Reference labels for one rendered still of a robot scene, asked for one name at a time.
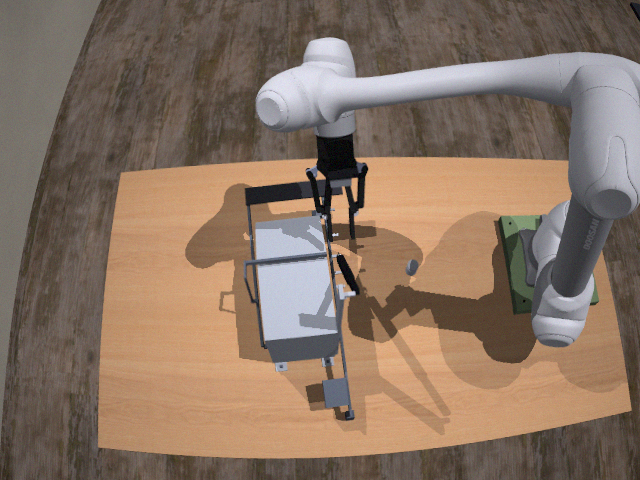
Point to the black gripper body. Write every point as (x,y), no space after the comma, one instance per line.
(334,149)

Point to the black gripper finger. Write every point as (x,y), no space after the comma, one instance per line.
(323,209)
(359,204)

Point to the grey cylinder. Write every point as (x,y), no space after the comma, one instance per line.
(412,267)

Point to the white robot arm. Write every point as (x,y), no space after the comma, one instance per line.
(603,91)

